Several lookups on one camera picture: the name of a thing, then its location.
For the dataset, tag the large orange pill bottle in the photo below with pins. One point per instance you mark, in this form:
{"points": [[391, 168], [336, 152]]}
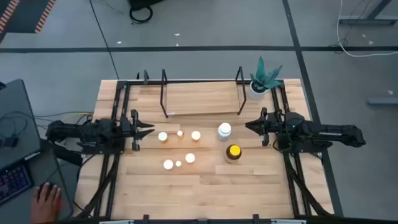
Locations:
{"points": [[196, 135], [162, 136], [168, 164], [190, 158]]}

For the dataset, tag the backlit black keyboard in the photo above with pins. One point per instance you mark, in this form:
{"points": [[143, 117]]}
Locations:
{"points": [[14, 183]]}

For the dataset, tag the white medicine bottle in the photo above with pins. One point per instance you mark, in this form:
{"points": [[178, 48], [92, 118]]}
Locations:
{"points": [[224, 129]]}

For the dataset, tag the left arm's black gripper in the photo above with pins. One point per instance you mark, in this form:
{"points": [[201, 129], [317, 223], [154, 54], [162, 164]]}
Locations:
{"points": [[135, 130]]}

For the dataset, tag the black aluminium table frame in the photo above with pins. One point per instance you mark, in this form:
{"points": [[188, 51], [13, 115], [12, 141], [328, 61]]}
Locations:
{"points": [[115, 102]]}

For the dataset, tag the grey side desk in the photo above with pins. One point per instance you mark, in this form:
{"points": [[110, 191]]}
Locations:
{"points": [[18, 214]]}

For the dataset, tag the grey metal floor bar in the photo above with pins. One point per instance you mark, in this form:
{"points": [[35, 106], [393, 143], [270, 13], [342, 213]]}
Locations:
{"points": [[382, 101]]}

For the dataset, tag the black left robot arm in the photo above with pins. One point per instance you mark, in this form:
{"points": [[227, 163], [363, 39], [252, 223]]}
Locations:
{"points": [[87, 132]]}

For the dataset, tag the black mat with orange stripes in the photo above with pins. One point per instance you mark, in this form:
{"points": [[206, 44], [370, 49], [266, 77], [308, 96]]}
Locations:
{"points": [[21, 15]]}

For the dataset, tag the right arm's black gripper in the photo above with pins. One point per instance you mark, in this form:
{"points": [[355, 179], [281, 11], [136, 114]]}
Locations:
{"points": [[273, 124]]}

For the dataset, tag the teal plant in white pot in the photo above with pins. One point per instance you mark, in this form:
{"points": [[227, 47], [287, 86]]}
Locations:
{"points": [[262, 79]]}

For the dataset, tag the grey metal desk foot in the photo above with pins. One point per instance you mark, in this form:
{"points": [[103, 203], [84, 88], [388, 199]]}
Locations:
{"points": [[367, 20]]}

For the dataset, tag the person's hand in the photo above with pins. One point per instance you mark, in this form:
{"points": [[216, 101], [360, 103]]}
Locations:
{"points": [[45, 207]]}

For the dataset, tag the small orange pill bottle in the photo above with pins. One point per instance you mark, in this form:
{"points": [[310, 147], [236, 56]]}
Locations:
{"points": [[178, 163], [180, 133]]}

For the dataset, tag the fish oil bottle yellow lid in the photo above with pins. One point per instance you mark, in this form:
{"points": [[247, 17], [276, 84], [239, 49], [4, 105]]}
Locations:
{"points": [[234, 152]]}

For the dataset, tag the small black plug adapter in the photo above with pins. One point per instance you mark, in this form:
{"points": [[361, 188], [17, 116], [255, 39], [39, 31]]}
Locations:
{"points": [[9, 142]]}

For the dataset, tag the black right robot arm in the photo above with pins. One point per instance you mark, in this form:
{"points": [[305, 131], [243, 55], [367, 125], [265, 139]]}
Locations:
{"points": [[323, 133]]}

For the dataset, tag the black equipment base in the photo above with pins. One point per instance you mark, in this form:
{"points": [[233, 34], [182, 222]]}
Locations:
{"points": [[143, 2]]}

